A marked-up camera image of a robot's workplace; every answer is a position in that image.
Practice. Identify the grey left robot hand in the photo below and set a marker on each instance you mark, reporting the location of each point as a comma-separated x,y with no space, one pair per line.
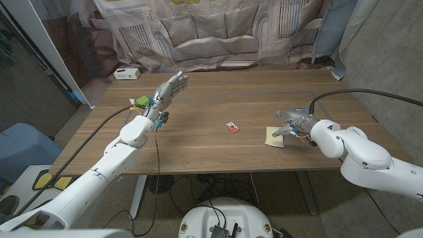
165,96

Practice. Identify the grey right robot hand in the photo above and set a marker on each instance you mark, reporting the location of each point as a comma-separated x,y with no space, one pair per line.
299,119

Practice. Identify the pale yellow sponge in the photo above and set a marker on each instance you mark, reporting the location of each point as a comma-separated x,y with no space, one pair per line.
272,141

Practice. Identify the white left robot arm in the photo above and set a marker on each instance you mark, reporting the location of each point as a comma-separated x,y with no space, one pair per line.
99,175

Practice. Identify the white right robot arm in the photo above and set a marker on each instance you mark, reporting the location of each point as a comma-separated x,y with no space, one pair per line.
363,155

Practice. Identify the green cube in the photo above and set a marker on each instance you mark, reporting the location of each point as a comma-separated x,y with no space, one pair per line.
142,100

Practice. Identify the white power strip box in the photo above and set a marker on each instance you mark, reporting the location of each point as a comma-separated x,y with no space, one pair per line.
127,73

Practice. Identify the small red card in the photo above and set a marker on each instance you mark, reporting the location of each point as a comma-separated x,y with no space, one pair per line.
232,127

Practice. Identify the grey table leg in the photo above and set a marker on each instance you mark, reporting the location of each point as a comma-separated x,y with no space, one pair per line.
307,195

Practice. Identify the black round floor fan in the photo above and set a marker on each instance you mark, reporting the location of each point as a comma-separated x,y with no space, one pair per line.
165,185

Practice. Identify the pale grey hanging cloth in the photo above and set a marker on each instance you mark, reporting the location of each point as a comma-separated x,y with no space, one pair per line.
350,39

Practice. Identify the white table leg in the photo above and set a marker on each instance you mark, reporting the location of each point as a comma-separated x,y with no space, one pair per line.
138,195

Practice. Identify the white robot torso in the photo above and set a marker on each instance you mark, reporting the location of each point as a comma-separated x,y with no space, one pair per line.
244,215

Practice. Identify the white partition panel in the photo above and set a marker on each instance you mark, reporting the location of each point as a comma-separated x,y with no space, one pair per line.
48,43

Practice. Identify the yellow pad with black rim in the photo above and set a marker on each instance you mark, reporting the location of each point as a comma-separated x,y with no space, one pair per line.
43,181

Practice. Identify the blue upholstered chair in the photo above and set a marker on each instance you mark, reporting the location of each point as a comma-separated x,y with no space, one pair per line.
23,145

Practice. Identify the white floor platform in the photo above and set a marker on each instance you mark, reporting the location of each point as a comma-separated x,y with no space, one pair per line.
20,188

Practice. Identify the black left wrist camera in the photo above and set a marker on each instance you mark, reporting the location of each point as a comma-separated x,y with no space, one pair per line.
164,117

